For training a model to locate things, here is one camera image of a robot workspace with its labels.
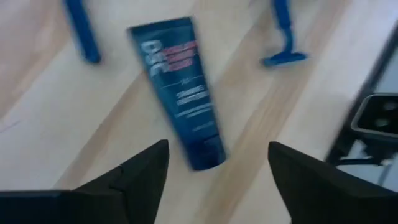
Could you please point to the black aluminium table frame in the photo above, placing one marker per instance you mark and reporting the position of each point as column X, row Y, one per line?
column 370, row 79

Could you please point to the grey-rimmed black box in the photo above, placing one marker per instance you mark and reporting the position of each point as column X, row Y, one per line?
column 379, row 118

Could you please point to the dark blue toiletry tube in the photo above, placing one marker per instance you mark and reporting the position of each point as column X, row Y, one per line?
column 180, row 99

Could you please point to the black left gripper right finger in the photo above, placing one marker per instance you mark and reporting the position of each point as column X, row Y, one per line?
column 317, row 193

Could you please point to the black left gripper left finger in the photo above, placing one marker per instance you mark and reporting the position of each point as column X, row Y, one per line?
column 124, row 193

